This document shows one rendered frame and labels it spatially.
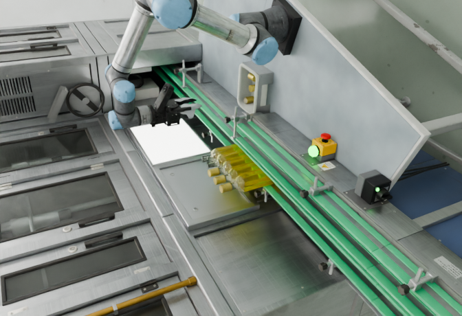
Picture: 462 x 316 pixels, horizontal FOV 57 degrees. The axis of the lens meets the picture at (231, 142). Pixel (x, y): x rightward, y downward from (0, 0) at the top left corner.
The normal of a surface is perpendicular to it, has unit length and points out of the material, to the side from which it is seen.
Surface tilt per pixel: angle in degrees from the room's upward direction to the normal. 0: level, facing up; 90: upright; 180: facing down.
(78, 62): 90
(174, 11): 81
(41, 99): 90
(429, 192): 90
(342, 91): 0
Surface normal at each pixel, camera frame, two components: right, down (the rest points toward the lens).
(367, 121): -0.89, 0.20
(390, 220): 0.05, -0.86
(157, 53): 0.46, 0.48
